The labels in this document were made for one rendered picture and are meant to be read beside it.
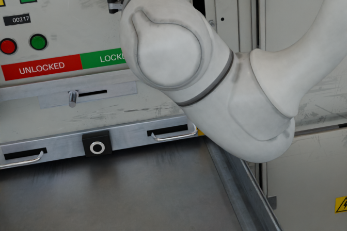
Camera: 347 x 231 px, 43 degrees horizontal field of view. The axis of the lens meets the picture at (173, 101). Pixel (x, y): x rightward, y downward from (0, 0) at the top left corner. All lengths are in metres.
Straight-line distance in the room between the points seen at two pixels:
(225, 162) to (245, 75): 0.44
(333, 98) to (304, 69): 0.59
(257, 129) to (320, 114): 0.59
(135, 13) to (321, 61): 0.22
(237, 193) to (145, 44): 0.48
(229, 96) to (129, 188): 0.44
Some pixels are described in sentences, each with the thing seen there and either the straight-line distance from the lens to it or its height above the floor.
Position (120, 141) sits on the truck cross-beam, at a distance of 1.01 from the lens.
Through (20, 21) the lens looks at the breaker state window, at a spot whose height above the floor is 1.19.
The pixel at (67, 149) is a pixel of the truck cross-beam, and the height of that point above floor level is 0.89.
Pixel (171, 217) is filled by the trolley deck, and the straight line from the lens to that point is 0.84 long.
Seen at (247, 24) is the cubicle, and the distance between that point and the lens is 1.01.
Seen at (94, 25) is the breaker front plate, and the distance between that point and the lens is 0.92.
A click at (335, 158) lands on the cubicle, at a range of 1.24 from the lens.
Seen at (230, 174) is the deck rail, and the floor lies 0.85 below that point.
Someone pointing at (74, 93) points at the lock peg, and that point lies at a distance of 0.96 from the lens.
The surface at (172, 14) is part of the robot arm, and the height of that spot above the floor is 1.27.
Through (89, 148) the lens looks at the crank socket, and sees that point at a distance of 0.99.
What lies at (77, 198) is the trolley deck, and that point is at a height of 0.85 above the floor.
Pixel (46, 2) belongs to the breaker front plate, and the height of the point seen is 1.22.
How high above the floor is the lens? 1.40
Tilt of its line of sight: 26 degrees down
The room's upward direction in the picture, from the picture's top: 7 degrees counter-clockwise
